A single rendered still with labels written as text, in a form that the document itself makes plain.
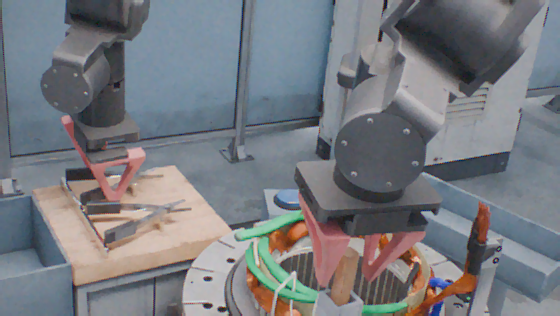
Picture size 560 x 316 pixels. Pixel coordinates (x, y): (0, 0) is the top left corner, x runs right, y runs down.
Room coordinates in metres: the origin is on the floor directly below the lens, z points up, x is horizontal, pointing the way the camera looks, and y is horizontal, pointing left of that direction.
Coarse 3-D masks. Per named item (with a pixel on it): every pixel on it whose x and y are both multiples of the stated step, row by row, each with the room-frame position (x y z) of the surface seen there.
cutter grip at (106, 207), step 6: (90, 204) 0.79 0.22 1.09; (96, 204) 0.79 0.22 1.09; (102, 204) 0.79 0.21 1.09; (108, 204) 0.79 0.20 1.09; (114, 204) 0.80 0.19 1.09; (90, 210) 0.79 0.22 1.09; (96, 210) 0.79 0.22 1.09; (102, 210) 0.79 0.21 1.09; (108, 210) 0.79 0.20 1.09; (114, 210) 0.80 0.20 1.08
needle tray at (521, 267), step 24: (456, 192) 0.99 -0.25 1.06; (432, 216) 0.97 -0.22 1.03; (456, 216) 0.98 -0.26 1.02; (504, 216) 0.94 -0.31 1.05; (432, 240) 0.89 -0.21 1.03; (456, 240) 0.87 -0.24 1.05; (504, 240) 0.92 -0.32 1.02; (528, 240) 0.91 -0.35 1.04; (552, 240) 0.89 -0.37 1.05; (456, 264) 0.88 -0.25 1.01; (504, 264) 0.82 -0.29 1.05; (528, 264) 0.81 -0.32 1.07; (552, 264) 0.88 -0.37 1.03; (504, 288) 0.90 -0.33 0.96; (528, 288) 0.80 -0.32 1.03; (552, 288) 0.82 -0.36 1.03
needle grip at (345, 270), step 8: (352, 248) 0.55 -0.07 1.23; (344, 256) 0.53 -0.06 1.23; (352, 256) 0.53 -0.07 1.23; (344, 264) 0.53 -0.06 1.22; (352, 264) 0.53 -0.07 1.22; (336, 272) 0.54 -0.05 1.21; (344, 272) 0.53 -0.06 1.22; (352, 272) 0.53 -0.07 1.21; (336, 280) 0.53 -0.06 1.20; (344, 280) 0.53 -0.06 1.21; (352, 280) 0.53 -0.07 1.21; (336, 288) 0.53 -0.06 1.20; (344, 288) 0.53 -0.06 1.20; (336, 296) 0.53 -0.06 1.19; (344, 296) 0.53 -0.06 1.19; (336, 304) 0.53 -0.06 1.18; (344, 304) 0.53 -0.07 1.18
